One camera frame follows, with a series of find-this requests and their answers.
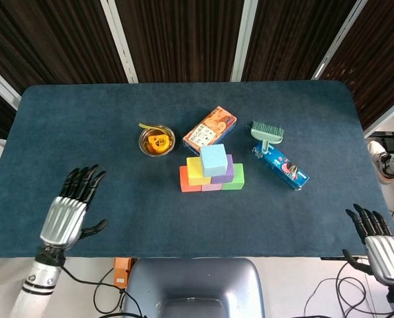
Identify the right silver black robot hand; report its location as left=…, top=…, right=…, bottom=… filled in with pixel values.
left=342, top=203, right=394, bottom=286

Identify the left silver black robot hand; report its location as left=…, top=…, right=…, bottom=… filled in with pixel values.
left=39, top=164, right=107, bottom=251

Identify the light blue foam block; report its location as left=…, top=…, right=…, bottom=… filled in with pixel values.
left=200, top=143, right=229, bottom=178

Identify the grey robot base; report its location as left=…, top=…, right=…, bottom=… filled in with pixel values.
left=123, top=258, right=266, bottom=318

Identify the orange device box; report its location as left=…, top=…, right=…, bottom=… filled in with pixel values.
left=113, top=257, right=133, bottom=289

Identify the white sneaker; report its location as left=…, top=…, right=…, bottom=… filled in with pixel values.
left=368, top=140, right=394, bottom=185

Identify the yellow tape measure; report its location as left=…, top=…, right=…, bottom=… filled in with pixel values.
left=138, top=123, right=172, bottom=155

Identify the glass bowl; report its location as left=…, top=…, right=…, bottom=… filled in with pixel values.
left=138, top=124, right=176, bottom=158

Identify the orange foam block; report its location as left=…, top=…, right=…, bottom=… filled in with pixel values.
left=179, top=165, right=203, bottom=193

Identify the blue cookie box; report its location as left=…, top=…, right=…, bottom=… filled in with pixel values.
left=252, top=142, right=310, bottom=191

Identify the yellow foam block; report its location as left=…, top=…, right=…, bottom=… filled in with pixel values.
left=186, top=156, right=213, bottom=186

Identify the green foam block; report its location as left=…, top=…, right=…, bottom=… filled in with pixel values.
left=221, top=163, right=246, bottom=191

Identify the green cleaning brush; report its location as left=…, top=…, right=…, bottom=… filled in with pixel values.
left=250, top=120, right=285, bottom=155

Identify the dark blue table cloth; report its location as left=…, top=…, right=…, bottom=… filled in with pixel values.
left=0, top=79, right=394, bottom=258

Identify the orange cracker box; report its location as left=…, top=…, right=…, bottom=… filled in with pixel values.
left=182, top=105, right=237, bottom=156

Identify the purple foam block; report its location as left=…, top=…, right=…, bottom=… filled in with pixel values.
left=210, top=154, right=235, bottom=185

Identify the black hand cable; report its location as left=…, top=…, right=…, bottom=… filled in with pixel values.
left=60, top=261, right=141, bottom=318

